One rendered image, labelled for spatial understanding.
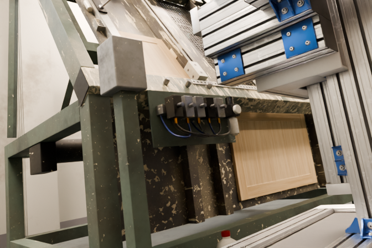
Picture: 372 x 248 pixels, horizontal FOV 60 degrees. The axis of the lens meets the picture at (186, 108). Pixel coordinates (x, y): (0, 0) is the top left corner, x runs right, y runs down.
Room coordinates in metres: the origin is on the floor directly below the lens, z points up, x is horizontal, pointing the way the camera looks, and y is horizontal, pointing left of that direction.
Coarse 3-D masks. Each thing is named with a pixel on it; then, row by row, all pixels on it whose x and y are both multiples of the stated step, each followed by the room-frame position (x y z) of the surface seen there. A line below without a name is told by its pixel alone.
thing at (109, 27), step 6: (90, 0) 1.64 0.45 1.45; (96, 12) 1.60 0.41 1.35; (96, 18) 1.60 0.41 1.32; (102, 18) 1.55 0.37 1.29; (108, 18) 1.59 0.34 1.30; (108, 24) 1.54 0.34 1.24; (108, 30) 1.51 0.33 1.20; (114, 30) 1.53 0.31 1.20; (108, 36) 1.52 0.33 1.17; (120, 36) 1.52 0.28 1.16
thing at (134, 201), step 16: (128, 96) 1.06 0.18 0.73; (128, 112) 1.05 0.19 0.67; (128, 128) 1.05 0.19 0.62; (128, 144) 1.04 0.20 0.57; (128, 160) 1.04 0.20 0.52; (128, 176) 1.04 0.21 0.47; (128, 192) 1.05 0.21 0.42; (144, 192) 1.07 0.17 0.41; (128, 208) 1.05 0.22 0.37; (144, 208) 1.07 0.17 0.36; (128, 224) 1.06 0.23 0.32; (144, 224) 1.06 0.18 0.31; (128, 240) 1.07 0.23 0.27; (144, 240) 1.06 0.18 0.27
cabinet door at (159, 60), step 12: (132, 36) 1.63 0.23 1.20; (144, 36) 1.70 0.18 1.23; (144, 48) 1.61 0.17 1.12; (156, 48) 1.68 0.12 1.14; (144, 60) 1.53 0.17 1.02; (156, 60) 1.59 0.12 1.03; (168, 60) 1.65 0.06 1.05; (156, 72) 1.51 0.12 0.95; (168, 72) 1.57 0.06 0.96; (180, 72) 1.62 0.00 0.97
